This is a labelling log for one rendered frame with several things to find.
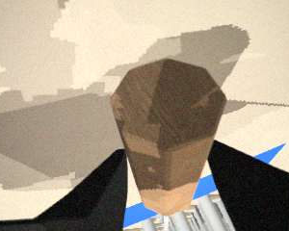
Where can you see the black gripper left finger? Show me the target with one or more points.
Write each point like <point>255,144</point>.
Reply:
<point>98,203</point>

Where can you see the small grey hex nut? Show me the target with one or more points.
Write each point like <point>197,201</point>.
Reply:
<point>158,217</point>

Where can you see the blue flat strip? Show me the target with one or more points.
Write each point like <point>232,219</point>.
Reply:
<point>205,185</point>

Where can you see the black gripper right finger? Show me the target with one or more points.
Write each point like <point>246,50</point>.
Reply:
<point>255,194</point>

